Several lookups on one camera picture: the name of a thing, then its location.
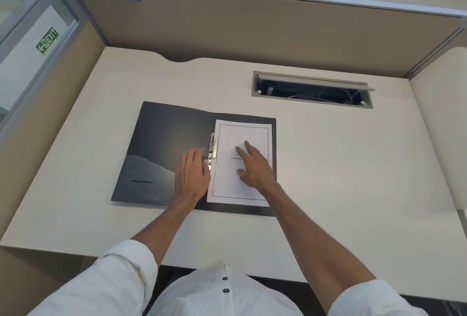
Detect black file folder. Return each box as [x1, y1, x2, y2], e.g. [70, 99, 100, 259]
[111, 101, 277, 217]

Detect person's left hand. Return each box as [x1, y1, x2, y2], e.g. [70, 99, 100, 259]
[174, 147, 212, 205]

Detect grey cables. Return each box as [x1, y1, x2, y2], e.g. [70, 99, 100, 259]
[287, 87, 354, 105]

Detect white shirt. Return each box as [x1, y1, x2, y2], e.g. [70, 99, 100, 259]
[26, 239, 430, 316]

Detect grey desk cable box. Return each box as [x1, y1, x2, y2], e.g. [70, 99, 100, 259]
[251, 71, 376, 110]

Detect beige glazed side partition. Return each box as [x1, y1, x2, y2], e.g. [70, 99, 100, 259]
[0, 0, 107, 241]

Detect beige desk partition panel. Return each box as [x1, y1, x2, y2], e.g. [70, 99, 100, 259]
[55, 0, 467, 79]

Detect green exit sign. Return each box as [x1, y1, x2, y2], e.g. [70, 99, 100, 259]
[35, 27, 60, 54]

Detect metal folder clip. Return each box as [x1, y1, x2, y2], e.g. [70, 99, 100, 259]
[207, 132, 219, 171]

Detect person's left forearm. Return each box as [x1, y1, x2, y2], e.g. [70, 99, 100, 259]
[132, 200, 200, 268]

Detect person's right forearm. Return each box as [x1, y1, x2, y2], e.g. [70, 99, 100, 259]
[260, 182, 377, 313]

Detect white printed paper sheet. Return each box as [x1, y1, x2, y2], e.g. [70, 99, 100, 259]
[207, 119, 273, 208]

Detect beige side partition panel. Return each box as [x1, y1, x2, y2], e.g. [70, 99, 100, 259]
[408, 27, 467, 211]

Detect person's right hand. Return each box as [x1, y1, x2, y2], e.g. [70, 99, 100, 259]
[234, 140, 276, 193]

